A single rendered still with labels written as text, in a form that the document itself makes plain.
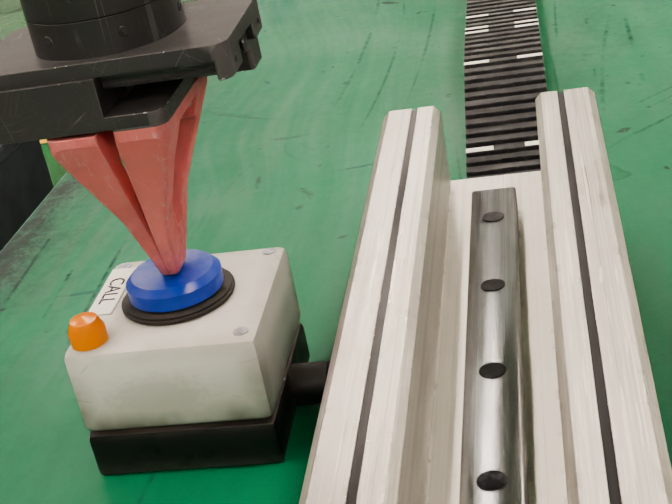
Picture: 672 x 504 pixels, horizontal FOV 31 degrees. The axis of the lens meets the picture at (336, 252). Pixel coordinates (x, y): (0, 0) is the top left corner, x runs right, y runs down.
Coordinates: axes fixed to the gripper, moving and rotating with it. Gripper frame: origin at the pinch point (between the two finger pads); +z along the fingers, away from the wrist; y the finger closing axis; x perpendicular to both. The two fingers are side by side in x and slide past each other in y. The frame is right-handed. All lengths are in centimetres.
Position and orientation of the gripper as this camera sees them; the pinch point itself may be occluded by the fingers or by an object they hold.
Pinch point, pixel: (169, 250)
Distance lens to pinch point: 49.2
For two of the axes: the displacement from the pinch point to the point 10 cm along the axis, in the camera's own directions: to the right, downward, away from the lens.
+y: 9.8, -1.1, -1.9
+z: 1.8, 8.8, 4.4
